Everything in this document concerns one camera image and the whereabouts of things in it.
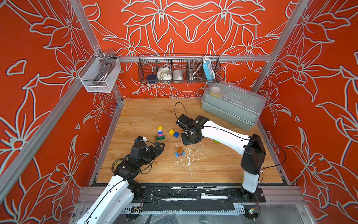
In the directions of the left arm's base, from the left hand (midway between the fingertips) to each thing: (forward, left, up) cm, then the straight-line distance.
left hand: (161, 147), depth 78 cm
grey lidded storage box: (+33, -45, +5) cm, 56 cm away
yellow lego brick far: (+17, -4, -10) cm, 20 cm away
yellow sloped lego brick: (+20, +5, -10) cm, 23 cm away
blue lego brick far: (+15, -8, -9) cm, 19 cm away
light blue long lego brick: (+2, -9, -11) cm, 15 cm away
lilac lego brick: (+17, +4, -10) cm, 21 cm away
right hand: (+4, -13, 0) cm, 13 cm away
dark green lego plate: (+12, +3, -11) cm, 17 cm away
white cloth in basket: (+44, +3, +20) cm, 48 cm away
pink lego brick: (+14, +4, -11) cm, 18 cm away
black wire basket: (+52, -7, +19) cm, 56 cm away
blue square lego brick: (+16, +4, -10) cm, 20 cm away
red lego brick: (+1, -12, -11) cm, 16 cm away
